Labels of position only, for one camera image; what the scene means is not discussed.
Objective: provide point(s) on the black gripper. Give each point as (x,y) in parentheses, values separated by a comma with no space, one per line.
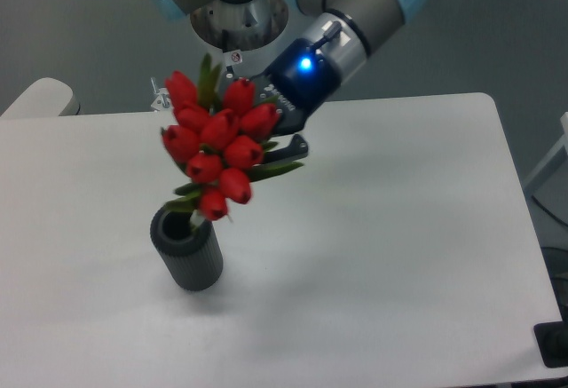
(305,77)

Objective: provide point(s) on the red tulip bouquet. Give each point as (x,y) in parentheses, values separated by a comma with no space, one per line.
(223,142)

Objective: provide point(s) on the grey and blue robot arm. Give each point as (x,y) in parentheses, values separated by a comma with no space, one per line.
(358,28)

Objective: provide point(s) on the grey ribbed vase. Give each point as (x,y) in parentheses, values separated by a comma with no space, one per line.
(192,255)

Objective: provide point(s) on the black device at table edge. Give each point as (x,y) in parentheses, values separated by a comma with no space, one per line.
(552,342)

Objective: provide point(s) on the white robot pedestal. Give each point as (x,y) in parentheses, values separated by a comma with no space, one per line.
(242,38)

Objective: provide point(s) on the white frame at right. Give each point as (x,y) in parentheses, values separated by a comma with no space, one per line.
(548,164)

